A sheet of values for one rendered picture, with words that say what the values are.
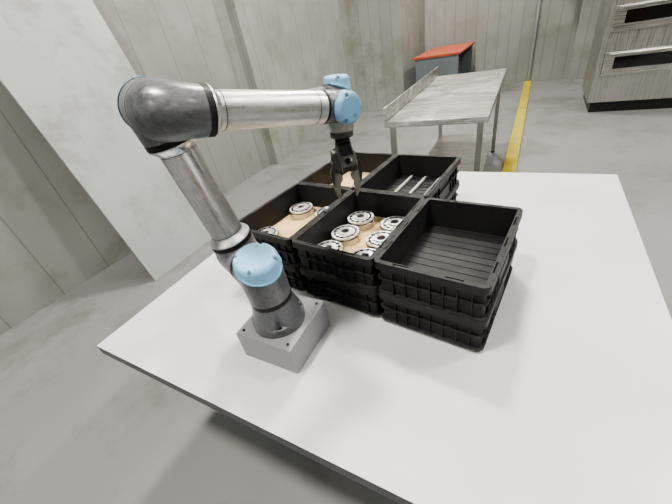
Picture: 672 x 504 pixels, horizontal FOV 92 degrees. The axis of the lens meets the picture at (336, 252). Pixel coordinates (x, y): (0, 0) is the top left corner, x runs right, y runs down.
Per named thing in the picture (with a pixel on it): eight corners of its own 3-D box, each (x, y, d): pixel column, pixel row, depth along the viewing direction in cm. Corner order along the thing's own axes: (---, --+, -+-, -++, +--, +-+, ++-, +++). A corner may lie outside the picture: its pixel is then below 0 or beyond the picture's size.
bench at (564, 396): (625, 718, 78) (816, 703, 39) (182, 445, 151) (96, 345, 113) (579, 289, 189) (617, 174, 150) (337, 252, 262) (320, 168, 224)
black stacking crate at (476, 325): (482, 357, 84) (486, 325, 78) (379, 320, 100) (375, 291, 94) (513, 268, 110) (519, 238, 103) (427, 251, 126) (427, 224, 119)
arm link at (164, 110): (126, 75, 50) (366, 80, 76) (116, 75, 57) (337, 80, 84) (145, 153, 55) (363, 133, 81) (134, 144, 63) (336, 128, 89)
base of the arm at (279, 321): (284, 345, 86) (273, 320, 80) (243, 329, 94) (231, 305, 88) (315, 306, 96) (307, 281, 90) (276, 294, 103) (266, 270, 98)
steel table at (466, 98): (392, 224, 284) (382, 108, 231) (436, 151, 413) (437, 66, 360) (478, 231, 253) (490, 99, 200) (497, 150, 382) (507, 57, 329)
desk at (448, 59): (472, 88, 685) (474, 41, 638) (458, 107, 579) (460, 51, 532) (434, 92, 721) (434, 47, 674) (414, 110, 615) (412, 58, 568)
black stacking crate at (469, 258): (485, 327, 78) (490, 291, 72) (376, 294, 94) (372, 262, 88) (517, 241, 104) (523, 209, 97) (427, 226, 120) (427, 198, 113)
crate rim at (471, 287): (489, 298, 73) (490, 290, 72) (372, 268, 89) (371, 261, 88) (523, 214, 98) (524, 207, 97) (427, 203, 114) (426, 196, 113)
